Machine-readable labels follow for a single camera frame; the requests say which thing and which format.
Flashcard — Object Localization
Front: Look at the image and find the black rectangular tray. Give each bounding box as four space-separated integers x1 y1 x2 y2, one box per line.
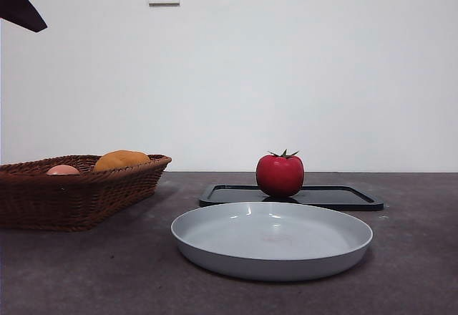
198 183 384 212

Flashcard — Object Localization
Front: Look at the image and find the pink-beige egg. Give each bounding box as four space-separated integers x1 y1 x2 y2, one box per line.
45 164 81 176

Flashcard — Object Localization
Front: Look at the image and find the brown woven wicker basket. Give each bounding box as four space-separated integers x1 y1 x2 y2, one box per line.
0 154 172 233

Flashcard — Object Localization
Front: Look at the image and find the red tomato with green stem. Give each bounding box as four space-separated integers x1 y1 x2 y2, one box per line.
255 148 306 198

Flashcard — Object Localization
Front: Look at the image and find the yellow-brown potato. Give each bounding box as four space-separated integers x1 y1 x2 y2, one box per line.
93 150 152 173

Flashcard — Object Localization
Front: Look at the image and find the pale grey round plate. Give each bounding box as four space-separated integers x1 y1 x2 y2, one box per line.
170 201 374 282

